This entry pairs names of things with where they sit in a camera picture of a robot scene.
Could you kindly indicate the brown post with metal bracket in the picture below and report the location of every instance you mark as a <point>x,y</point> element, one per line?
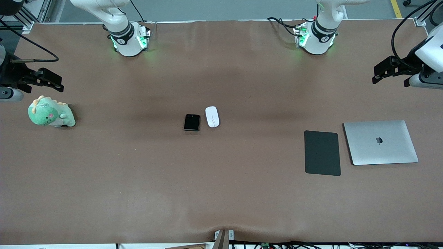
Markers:
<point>223,242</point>

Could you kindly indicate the green dinosaur plush toy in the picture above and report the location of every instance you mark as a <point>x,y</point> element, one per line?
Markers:
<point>45,114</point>

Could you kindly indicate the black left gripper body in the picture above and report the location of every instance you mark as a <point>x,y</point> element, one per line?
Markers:
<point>410,59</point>

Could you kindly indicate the black caster wheel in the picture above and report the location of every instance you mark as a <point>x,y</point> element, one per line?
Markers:
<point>407,2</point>

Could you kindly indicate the black mouse pad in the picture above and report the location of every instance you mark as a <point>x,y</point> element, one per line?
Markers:
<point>322,152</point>

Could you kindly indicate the brown table cover mat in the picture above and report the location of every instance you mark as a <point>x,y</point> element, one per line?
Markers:
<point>221,190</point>

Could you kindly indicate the aluminium frame extrusion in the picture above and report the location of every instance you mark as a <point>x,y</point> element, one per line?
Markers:
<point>45,8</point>
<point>419,21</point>

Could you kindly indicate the white computer mouse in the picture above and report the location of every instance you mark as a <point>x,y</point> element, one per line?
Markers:
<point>212,117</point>

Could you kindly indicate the brown wooden board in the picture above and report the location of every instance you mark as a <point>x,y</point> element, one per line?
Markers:
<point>190,247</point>

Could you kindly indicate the black phone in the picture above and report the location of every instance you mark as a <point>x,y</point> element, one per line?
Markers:
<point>192,122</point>

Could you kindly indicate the silver laptop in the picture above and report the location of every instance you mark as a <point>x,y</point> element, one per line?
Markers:
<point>380,152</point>

